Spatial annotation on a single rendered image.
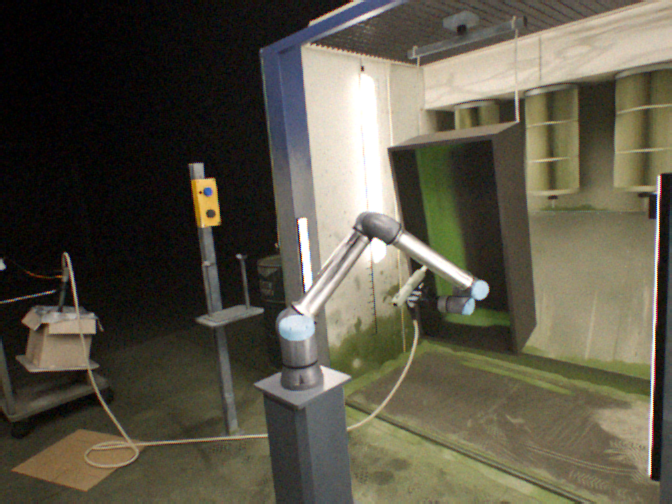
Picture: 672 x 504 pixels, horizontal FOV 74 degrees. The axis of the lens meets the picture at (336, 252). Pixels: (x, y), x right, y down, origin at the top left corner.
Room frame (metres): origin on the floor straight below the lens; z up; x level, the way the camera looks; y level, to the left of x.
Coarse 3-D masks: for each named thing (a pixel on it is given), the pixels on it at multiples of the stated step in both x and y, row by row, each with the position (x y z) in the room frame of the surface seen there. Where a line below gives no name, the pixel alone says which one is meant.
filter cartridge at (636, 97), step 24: (624, 72) 2.73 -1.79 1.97; (648, 72) 2.63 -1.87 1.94; (624, 96) 2.74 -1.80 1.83; (648, 96) 2.66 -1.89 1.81; (624, 120) 2.73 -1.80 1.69; (648, 120) 2.63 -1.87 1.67; (624, 144) 2.73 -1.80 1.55; (648, 144) 2.64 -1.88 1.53; (624, 168) 2.71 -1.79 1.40; (648, 168) 2.62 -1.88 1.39
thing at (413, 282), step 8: (416, 272) 2.44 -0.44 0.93; (408, 280) 2.40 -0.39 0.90; (416, 280) 2.38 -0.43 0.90; (408, 288) 2.32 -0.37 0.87; (400, 296) 2.27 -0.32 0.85; (408, 296) 2.32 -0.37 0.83; (392, 304) 2.27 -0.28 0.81; (400, 304) 2.25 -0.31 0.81; (408, 304) 2.34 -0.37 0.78; (408, 312) 2.37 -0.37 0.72
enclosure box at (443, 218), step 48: (432, 144) 2.29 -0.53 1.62; (480, 144) 2.49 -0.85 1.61; (432, 192) 2.75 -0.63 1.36; (480, 192) 2.55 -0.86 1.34; (432, 240) 2.82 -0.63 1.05; (480, 240) 2.62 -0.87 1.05; (528, 240) 2.41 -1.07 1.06; (432, 288) 2.79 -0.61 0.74; (528, 288) 2.40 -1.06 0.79; (432, 336) 2.64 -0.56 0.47; (480, 336) 2.53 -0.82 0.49; (528, 336) 2.40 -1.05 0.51
